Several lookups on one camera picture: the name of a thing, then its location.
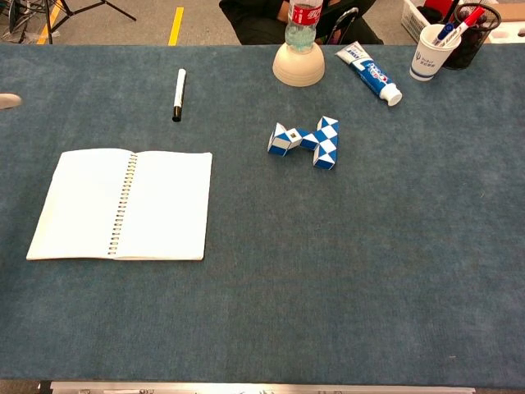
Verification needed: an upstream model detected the plastic bottle with red label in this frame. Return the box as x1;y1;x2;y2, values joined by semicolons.
284;0;323;54

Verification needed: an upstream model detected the yellow cover spiral notebook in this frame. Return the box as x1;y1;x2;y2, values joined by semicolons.
25;148;214;262

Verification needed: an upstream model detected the person in black clothes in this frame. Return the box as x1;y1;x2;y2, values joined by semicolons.
219;0;386;46

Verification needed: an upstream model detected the metal chair armrest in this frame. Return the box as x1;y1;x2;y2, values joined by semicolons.
326;7;359;45

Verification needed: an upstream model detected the beige upturned bowl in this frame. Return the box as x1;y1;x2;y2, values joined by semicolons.
272;40;326;88

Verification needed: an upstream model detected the yellow floor tape strip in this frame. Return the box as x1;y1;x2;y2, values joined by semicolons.
36;0;65;45
167;7;185;47

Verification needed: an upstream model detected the blue white toothpaste tube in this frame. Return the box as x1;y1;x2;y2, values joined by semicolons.
335;40;404;108

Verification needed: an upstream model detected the black tripod stand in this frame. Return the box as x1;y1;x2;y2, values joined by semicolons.
40;0;138;45

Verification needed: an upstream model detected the white plastic basket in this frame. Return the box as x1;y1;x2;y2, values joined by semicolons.
400;0;456;44

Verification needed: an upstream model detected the white marker with black cap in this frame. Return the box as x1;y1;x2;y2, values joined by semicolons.
171;68;188;123

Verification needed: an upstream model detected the blue white snake puzzle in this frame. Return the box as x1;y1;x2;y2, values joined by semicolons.
267;115;340;171

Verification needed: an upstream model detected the white paper cup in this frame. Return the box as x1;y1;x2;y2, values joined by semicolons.
409;23;463;82

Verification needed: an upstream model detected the blue cap whiteboard marker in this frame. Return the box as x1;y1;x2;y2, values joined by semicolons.
431;22;456;47

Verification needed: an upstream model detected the red cap whiteboard marker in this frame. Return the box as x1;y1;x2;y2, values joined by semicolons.
442;5;486;46

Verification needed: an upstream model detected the black mesh pen holder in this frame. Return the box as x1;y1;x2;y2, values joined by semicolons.
445;2;502;71

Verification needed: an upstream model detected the blue felt table mat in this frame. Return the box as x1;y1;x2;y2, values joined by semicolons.
0;43;525;389

